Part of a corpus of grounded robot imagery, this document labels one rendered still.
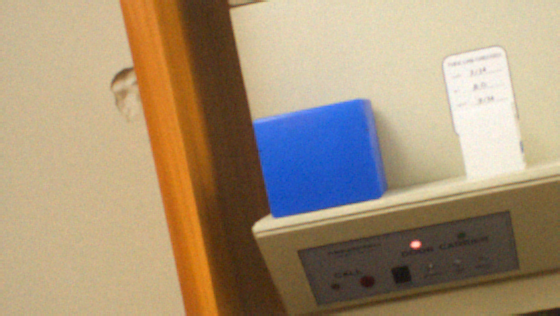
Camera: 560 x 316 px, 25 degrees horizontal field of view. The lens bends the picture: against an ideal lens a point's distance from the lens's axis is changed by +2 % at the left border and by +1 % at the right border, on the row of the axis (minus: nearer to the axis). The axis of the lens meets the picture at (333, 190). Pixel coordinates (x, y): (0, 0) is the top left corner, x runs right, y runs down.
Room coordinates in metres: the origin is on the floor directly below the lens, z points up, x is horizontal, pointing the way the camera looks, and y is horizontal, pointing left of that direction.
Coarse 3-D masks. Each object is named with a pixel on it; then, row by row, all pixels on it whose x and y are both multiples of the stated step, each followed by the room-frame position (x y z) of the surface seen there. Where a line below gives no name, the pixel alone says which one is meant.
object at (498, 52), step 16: (496, 48) 1.19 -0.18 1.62; (448, 64) 1.19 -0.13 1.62; (464, 64) 1.19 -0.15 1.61; (480, 64) 1.19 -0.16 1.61; (496, 64) 1.19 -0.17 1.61; (448, 80) 1.19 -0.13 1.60; (464, 80) 1.19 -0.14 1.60; (480, 80) 1.19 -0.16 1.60; (496, 80) 1.19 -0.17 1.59; (448, 96) 1.19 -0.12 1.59; (464, 96) 1.19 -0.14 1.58; (480, 96) 1.19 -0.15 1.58; (496, 96) 1.19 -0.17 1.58; (512, 96) 1.18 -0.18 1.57
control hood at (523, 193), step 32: (544, 160) 1.18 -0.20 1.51; (416, 192) 1.09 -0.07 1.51; (448, 192) 1.08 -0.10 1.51; (480, 192) 1.08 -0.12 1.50; (512, 192) 1.08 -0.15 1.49; (544, 192) 1.08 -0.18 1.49; (256, 224) 1.10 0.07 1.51; (288, 224) 1.09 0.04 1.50; (320, 224) 1.09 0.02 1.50; (352, 224) 1.10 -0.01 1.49; (384, 224) 1.10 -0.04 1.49; (416, 224) 1.10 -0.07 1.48; (512, 224) 1.11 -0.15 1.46; (544, 224) 1.11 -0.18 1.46; (288, 256) 1.12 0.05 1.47; (544, 256) 1.14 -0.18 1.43; (288, 288) 1.16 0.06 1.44; (416, 288) 1.17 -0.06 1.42
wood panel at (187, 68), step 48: (144, 0) 1.13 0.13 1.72; (192, 0) 1.31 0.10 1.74; (144, 48) 1.13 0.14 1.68; (192, 48) 1.26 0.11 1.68; (144, 96) 1.13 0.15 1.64; (192, 96) 1.21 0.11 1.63; (240, 96) 1.48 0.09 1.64; (192, 144) 1.17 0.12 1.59; (240, 144) 1.41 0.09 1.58; (192, 192) 1.13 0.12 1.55; (240, 192) 1.36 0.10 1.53; (192, 240) 1.13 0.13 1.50; (240, 240) 1.30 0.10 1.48; (192, 288) 1.13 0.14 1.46; (240, 288) 1.25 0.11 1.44
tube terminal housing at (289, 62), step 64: (320, 0) 1.20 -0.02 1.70; (384, 0) 1.20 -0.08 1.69; (448, 0) 1.19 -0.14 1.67; (512, 0) 1.18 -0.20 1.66; (256, 64) 1.21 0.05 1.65; (320, 64) 1.20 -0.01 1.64; (384, 64) 1.20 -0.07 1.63; (512, 64) 1.18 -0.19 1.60; (384, 128) 1.20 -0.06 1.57; (448, 128) 1.19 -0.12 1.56
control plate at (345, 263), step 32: (448, 224) 1.10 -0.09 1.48; (480, 224) 1.11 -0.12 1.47; (320, 256) 1.12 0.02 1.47; (352, 256) 1.13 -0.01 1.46; (384, 256) 1.13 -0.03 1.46; (416, 256) 1.13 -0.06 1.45; (448, 256) 1.13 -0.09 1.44; (512, 256) 1.14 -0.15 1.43; (320, 288) 1.16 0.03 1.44; (352, 288) 1.16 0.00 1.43; (384, 288) 1.16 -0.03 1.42
